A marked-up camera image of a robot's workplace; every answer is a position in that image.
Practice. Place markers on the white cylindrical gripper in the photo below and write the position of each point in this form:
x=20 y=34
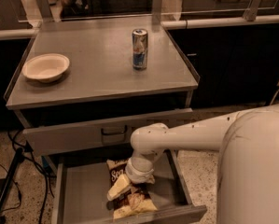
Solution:
x=138 y=174

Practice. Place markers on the brown sea salt chip bag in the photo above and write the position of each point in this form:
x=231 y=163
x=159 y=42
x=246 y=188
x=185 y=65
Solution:
x=133 y=202

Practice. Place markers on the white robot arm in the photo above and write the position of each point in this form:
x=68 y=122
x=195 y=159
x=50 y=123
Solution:
x=247 y=188

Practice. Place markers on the grey open middle drawer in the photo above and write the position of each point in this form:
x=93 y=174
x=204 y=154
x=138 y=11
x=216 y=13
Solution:
x=83 y=181

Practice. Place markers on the grey top drawer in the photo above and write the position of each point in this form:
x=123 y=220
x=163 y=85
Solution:
x=48 y=140

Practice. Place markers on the grey metal drawer cabinet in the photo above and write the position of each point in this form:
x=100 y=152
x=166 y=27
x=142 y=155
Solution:
x=101 y=82

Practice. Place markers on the black tripod leg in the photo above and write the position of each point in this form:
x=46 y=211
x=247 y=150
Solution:
x=6 y=182

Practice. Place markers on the white paper bowl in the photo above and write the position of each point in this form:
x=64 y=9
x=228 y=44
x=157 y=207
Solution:
x=46 y=68

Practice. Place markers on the silver blue energy drink can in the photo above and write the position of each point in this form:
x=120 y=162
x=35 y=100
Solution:
x=140 y=48

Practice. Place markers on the black drawer handle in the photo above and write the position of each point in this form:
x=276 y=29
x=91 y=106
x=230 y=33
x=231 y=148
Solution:
x=114 y=130

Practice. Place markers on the middle grey metal post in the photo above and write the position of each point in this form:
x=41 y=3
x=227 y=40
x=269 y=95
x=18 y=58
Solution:
x=156 y=11

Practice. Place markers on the grey metal post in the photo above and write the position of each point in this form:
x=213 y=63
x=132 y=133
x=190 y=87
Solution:
x=156 y=11
x=45 y=11
x=251 y=12

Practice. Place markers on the left grey metal post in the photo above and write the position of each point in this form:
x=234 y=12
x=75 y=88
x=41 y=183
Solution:
x=45 y=11

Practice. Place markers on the right grey metal post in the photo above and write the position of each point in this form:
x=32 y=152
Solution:
x=251 y=12

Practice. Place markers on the white horizontal rail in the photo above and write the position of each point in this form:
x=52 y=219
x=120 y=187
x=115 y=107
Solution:
x=220 y=22

